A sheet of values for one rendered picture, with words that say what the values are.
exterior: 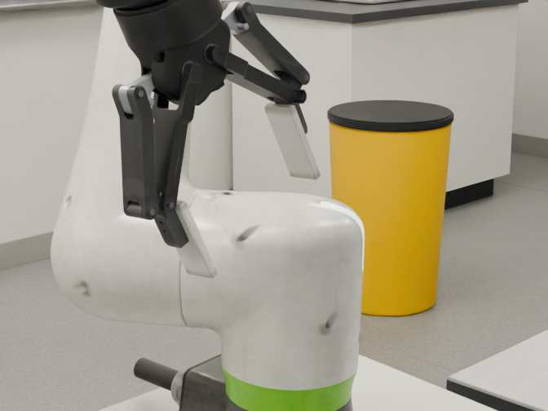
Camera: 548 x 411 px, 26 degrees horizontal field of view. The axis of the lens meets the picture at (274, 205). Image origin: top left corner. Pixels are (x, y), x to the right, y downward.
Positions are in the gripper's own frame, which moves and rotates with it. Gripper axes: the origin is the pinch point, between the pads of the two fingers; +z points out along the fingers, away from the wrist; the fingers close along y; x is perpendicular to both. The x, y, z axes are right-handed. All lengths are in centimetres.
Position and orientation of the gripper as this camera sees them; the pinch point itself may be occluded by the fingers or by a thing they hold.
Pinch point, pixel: (251, 212)
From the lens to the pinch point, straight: 95.7
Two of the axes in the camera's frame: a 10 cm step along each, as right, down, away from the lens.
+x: 7.3, 1.1, -6.8
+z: 3.2, 8.1, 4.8
